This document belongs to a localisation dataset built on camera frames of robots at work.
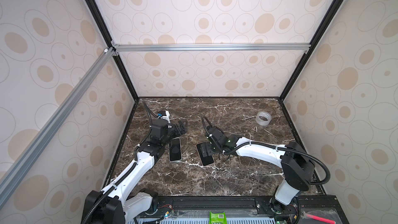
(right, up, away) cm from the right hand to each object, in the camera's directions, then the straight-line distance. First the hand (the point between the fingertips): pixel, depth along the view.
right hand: (212, 145), depth 87 cm
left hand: (-14, +13, -7) cm, 21 cm away
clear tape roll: (+37, +14, +21) cm, 45 cm away
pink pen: (+43, -29, -16) cm, 54 cm away
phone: (-4, -9, -1) cm, 9 cm away
